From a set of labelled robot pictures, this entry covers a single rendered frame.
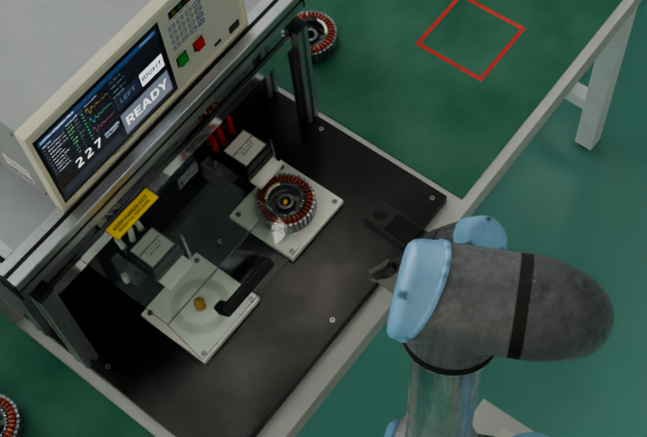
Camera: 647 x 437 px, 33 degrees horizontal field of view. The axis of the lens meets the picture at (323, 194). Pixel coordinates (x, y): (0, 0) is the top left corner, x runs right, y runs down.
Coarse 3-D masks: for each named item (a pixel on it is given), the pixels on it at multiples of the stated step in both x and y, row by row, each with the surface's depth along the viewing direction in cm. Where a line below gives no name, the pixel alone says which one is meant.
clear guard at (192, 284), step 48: (192, 192) 173; (240, 192) 172; (96, 240) 170; (144, 240) 169; (192, 240) 169; (240, 240) 168; (288, 240) 172; (144, 288) 165; (192, 288) 165; (192, 336) 164
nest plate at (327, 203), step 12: (288, 168) 207; (312, 180) 205; (252, 192) 205; (324, 192) 204; (324, 204) 202; (336, 204) 202; (324, 216) 201; (312, 228) 200; (300, 240) 199; (300, 252) 199
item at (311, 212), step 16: (272, 176) 202; (288, 176) 201; (256, 192) 201; (272, 192) 202; (288, 192) 203; (304, 192) 200; (288, 208) 199; (304, 208) 198; (288, 224) 198; (304, 224) 199
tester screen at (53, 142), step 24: (144, 48) 161; (120, 72) 159; (96, 96) 158; (72, 120) 156; (96, 120) 161; (120, 120) 166; (48, 144) 154; (72, 144) 159; (72, 168) 162; (72, 192) 166
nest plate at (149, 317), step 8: (256, 304) 195; (144, 312) 194; (248, 312) 194; (152, 320) 193; (160, 320) 193; (240, 320) 192; (160, 328) 192; (168, 328) 192; (232, 328) 192; (168, 336) 192; (176, 336) 192; (224, 336) 191; (184, 344) 191; (192, 352) 190; (200, 360) 190; (208, 360) 190
